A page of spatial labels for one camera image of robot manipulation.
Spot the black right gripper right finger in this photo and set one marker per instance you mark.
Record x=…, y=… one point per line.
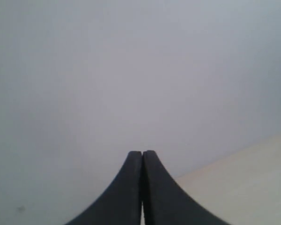
x=165, y=202

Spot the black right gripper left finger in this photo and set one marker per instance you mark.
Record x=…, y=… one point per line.
x=120, y=203

